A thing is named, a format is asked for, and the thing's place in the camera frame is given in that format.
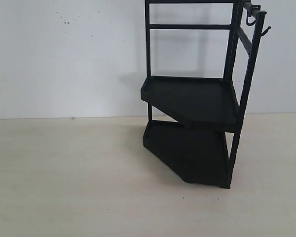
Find black metal shelf rack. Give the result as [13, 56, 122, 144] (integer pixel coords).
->
[141, 0, 266, 189]

